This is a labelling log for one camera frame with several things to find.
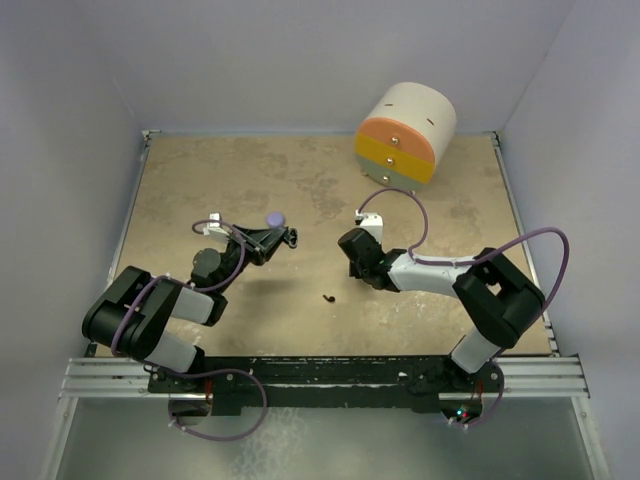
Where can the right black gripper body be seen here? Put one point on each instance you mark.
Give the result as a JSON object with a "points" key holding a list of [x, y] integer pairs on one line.
{"points": [[356, 272]]}

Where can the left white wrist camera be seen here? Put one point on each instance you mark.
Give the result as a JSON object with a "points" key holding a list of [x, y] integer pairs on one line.
{"points": [[213, 228]]}

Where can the round cream drawer cabinet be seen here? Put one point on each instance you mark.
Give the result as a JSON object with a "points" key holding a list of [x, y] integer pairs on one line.
{"points": [[404, 137]]}

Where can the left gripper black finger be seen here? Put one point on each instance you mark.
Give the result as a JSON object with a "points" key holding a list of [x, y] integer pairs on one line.
{"points": [[262, 239], [262, 252]]}

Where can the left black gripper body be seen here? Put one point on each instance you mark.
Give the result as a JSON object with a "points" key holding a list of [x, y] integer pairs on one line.
{"points": [[232, 255]]}

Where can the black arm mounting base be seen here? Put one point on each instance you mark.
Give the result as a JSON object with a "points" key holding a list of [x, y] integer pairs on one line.
{"points": [[420, 383]]}

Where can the purple earbud charging case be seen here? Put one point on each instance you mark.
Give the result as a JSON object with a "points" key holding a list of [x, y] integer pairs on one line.
{"points": [[275, 219]]}

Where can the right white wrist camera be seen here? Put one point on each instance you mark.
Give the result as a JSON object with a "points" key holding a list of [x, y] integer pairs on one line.
{"points": [[371, 222]]}

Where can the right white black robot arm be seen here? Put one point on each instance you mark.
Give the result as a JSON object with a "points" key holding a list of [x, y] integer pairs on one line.
{"points": [[500, 300]]}

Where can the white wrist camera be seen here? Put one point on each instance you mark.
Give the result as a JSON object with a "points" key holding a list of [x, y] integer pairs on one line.
{"points": [[213, 228], [371, 222]]}

